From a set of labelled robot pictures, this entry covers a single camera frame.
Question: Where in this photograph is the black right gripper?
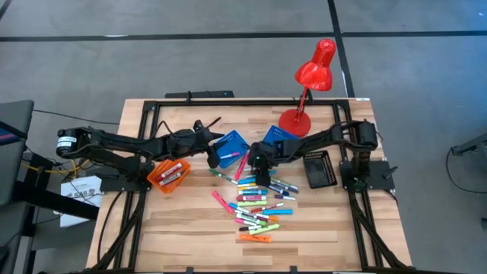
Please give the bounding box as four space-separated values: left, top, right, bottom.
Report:
249 140 285 187

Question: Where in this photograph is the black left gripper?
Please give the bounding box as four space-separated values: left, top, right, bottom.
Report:
167 119 226 170

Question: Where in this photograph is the dark purple Expo marker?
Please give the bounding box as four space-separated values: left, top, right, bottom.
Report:
267 185 291 197

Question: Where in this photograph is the thin green marker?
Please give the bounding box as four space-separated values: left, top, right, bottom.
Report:
208 168 239 185
270 177 300 190

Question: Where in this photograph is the thin purple marker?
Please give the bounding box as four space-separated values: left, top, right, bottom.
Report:
268 181 300 194

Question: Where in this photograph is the pink highlighter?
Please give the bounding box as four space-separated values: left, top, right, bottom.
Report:
234 151 251 181
211 190 237 215

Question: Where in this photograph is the white marker green cap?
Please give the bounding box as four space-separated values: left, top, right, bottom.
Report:
234 210 269 226

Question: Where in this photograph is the white marker yellow-orange cap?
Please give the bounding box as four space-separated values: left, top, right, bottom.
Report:
253 212 279 223

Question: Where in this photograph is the orange Sharpie highlighter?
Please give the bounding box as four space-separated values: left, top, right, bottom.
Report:
238 233 273 244

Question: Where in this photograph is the orange plastic basket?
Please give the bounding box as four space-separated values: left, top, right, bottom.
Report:
146 158 192 195

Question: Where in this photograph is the blue plastic basket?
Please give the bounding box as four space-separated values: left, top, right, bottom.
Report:
262 124 301 148
213 129 251 170

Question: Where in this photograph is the black power strip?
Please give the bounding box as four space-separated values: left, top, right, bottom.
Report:
164 90 236 100

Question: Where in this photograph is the black plastic basket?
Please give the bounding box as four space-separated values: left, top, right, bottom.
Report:
302 149 339 190

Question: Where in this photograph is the red desk lamp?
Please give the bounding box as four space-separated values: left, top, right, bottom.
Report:
278 38 338 139

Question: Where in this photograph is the white paper sheet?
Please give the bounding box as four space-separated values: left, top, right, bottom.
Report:
59 175 103 228

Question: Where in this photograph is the gray metal stand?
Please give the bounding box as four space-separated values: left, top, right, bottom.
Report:
450 132 487 158

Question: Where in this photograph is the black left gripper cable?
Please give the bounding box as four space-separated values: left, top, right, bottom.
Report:
154 116 222 139

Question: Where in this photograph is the black aluminium table frame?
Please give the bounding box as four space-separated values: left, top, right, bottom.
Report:
86 97 414 274

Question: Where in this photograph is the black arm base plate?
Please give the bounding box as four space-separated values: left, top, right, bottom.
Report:
94 166 152 193
339 159 399 191

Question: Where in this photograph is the black floor cable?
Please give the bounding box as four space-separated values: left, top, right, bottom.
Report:
32 109 121 126
442 146 487 195

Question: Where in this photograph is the yellow cable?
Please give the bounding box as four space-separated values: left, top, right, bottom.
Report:
21 158 92 177

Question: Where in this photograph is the black side table frame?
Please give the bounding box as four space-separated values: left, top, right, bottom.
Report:
13 151 100 221

